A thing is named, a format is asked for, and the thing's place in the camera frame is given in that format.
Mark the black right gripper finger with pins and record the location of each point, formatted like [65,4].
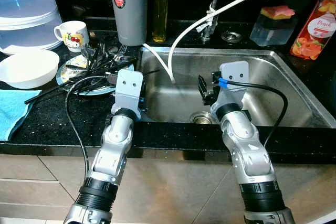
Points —
[202,87]

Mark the lemon print teal-rimmed plate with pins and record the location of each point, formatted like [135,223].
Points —
[71,72]

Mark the white bowl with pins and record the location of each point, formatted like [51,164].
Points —
[29,66]

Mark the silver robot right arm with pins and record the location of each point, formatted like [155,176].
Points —
[247,150]

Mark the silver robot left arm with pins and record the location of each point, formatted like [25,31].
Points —
[113,150]

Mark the stainless steel sink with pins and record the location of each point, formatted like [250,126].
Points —
[168,100]

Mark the metal drain strainer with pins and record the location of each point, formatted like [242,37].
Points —
[202,118]

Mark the chrome counter hole cap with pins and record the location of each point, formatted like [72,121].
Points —
[231,36]

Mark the chrome faucet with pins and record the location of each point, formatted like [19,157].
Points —
[212,22]

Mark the yellow oil glass bottle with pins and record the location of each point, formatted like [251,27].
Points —
[160,19]

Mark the clear plastic sponge holder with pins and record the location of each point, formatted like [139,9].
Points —
[270,32]

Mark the grey canister red label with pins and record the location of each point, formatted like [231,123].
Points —
[131,19]

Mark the beige cabinet front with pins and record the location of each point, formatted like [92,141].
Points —
[168,187]

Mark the white cartoon mug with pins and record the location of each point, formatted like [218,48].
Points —
[73,32]

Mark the pink yellow sponge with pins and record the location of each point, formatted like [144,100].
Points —
[278,11]

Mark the peach print bottle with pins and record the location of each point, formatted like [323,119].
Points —
[312,32]

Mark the blue cloth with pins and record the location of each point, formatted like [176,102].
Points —
[13,111]

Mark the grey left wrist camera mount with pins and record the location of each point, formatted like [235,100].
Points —
[128,85]

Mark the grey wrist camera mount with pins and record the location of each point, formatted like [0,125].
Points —
[234,72]
[128,85]

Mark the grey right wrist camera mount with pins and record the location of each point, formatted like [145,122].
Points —
[234,72]

